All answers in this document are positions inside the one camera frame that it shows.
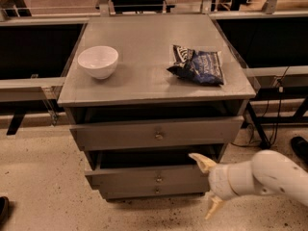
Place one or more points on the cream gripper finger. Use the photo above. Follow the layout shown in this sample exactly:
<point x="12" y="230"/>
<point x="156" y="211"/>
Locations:
<point x="216" y="204"/>
<point x="204" y="163"/>

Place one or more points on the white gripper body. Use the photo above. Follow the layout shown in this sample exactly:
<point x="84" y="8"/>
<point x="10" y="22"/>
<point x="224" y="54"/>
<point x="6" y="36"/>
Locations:
<point x="220" y="181"/>

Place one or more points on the grey drawer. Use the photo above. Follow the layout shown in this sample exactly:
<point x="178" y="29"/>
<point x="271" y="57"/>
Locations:
<point x="156" y="133"/>
<point x="118" y="171"/>
<point x="147" y="191"/>

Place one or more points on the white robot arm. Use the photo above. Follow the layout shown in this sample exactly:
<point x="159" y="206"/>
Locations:
<point x="266" y="173"/>

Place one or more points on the grey top drawer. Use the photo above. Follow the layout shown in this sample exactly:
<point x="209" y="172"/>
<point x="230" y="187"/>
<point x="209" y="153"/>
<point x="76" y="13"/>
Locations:
<point x="156" y="133"/>

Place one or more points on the grey drawer cabinet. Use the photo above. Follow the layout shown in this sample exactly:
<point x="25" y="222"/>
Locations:
<point x="141" y="88"/>

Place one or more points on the grey bottom drawer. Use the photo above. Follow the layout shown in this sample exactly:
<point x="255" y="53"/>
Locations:
<point x="147" y="191"/>

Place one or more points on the black shoe at right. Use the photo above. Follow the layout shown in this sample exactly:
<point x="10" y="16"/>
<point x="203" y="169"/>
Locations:
<point x="300" y="147"/>

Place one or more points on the black shoe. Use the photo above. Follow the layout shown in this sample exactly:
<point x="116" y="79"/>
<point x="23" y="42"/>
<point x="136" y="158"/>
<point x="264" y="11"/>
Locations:
<point x="300" y="147"/>
<point x="4" y="208"/>

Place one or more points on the blue chip bag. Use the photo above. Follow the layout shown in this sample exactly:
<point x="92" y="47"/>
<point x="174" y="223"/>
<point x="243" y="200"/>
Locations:
<point x="201" y="67"/>

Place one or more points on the right metal railing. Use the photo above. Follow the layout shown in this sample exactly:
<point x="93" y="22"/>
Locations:
<point x="273" y="50"/>

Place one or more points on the metal railing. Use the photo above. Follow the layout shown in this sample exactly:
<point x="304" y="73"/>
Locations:
<point x="35" y="56"/>
<point x="273" y="50"/>

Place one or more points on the white ceramic bowl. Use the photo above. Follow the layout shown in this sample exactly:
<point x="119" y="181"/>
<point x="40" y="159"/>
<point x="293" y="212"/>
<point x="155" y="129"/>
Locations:
<point x="99" y="62"/>

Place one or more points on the left metal railing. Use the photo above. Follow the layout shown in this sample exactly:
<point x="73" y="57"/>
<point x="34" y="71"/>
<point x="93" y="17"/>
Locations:
<point x="35" y="56"/>

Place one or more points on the black shoe at left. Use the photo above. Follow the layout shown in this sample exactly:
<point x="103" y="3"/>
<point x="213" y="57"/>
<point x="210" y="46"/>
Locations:
<point x="4" y="208"/>

